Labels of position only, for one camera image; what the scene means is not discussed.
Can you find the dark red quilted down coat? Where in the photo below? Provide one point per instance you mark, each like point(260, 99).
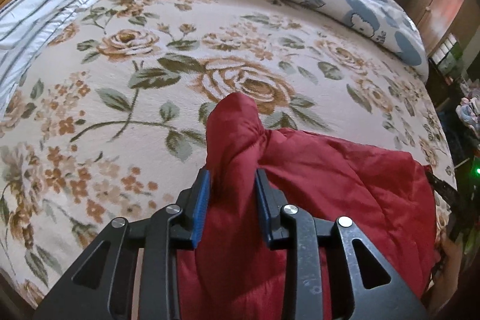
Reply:
point(234, 274)

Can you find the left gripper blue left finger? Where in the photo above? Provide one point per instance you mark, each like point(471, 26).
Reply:
point(132, 265)

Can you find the cluttered side shelf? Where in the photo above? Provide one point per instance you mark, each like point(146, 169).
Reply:
point(453, 100)

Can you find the grey striped pillow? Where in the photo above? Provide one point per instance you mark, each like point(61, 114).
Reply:
point(26, 27)

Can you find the wooden wardrobe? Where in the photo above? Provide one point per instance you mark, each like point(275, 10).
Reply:
point(438, 19)

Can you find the floral beige bed blanket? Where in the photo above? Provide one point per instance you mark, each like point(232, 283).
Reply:
point(109, 119)

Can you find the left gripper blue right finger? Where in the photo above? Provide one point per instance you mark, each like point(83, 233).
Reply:
point(331, 264)

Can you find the person's right hand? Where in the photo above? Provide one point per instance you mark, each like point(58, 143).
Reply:
point(446, 283)

